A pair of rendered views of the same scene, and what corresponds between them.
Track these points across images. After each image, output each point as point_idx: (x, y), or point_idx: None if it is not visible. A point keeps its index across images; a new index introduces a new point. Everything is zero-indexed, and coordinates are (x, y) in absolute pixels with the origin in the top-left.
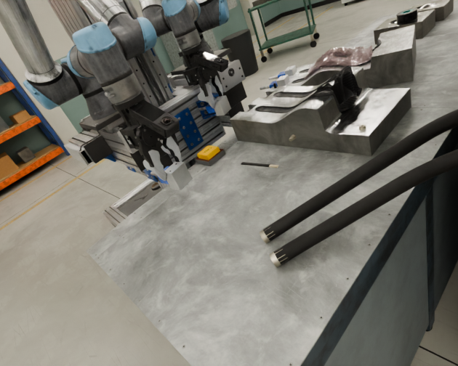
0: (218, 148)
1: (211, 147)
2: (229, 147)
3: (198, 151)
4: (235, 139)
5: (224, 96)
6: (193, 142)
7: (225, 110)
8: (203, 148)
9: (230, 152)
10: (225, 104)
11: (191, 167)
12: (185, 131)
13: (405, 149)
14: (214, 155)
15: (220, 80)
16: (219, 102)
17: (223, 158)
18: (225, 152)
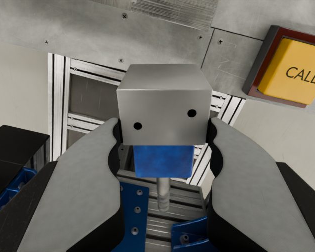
0: (292, 40)
1: (285, 69)
2: (228, 37)
3: (133, 175)
4: (185, 37)
5: (130, 97)
6: (135, 193)
7: (177, 68)
8: (121, 172)
9: (269, 6)
10: (158, 75)
11: (310, 109)
12: (135, 221)
13: None
14: None
15: (32, 183)
16: (209, 85)
17: (300, 16)
18: (275, 25)
